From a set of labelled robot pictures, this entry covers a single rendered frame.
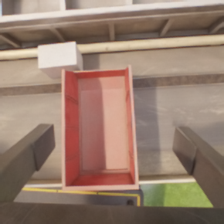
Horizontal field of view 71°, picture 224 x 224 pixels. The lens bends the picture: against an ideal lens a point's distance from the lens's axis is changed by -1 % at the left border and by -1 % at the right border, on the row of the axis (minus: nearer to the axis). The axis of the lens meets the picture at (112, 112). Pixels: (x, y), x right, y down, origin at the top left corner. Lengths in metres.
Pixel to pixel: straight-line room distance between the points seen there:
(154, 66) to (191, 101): 0.18
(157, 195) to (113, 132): 0.94
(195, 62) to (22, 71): 0.64
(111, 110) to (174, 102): 0.22
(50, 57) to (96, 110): 0.22
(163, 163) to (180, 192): 0.89
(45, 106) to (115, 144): 0.29
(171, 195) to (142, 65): 1.08
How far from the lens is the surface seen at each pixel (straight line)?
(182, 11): 0.53
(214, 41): 0.70
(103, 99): 0.57
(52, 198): 1.10
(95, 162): 0.57
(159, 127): 0.58
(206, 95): 0.65
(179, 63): 0.65
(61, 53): 0.55
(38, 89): 0.66
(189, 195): 1.49
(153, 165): 0.58
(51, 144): 0.17
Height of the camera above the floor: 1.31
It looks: 82 degrees down
